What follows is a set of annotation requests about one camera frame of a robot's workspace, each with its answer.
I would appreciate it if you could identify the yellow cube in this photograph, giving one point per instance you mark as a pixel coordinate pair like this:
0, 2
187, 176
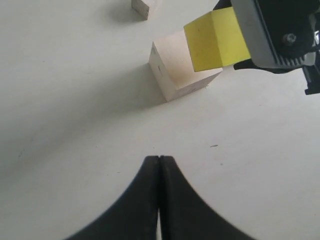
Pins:
215, 40

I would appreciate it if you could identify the large pale wooden cube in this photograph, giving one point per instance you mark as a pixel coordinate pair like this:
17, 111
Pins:
172, 67

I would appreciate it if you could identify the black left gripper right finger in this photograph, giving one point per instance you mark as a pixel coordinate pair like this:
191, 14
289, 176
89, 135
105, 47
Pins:
184, 215

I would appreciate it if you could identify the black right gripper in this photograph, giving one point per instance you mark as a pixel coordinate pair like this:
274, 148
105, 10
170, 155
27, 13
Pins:
281, 36

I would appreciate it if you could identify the small wooden cube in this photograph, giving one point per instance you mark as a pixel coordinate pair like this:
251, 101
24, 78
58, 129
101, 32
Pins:
145, 8

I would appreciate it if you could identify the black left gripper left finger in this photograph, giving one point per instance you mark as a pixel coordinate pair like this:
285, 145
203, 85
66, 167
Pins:
134, 215

